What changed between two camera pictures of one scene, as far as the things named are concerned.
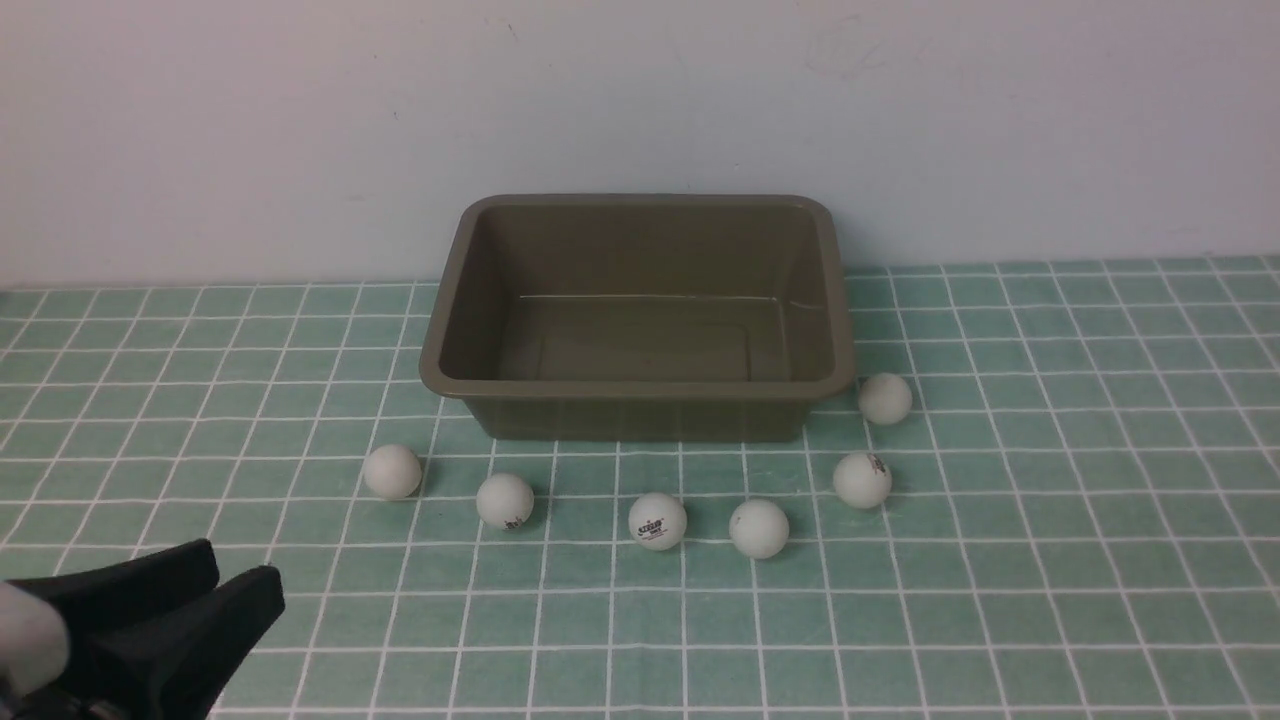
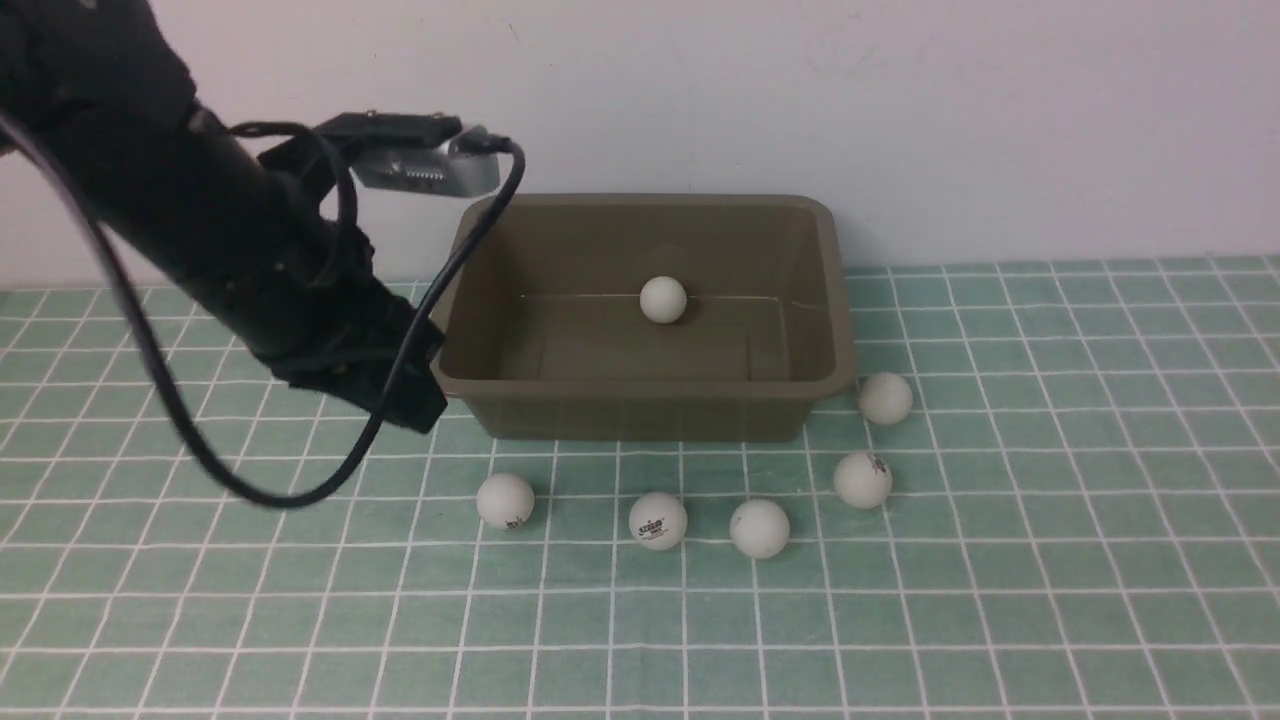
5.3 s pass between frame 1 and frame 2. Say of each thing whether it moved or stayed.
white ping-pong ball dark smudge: stayed
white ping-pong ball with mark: stayed
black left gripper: moved
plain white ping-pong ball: stayed
